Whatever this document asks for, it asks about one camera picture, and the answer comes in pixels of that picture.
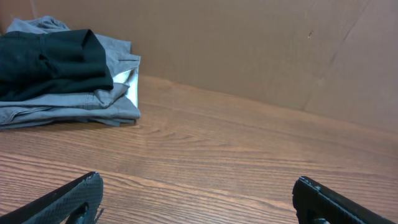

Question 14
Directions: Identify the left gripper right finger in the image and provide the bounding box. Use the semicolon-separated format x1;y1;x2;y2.
292;176;394;224

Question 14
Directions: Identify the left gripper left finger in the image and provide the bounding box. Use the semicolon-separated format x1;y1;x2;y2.
1;172;104;224

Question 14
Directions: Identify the folded grey garment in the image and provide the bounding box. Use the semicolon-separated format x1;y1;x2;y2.
1;16;141;129

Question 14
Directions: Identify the folded black garment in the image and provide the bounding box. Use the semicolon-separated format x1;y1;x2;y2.
1;29;113;101

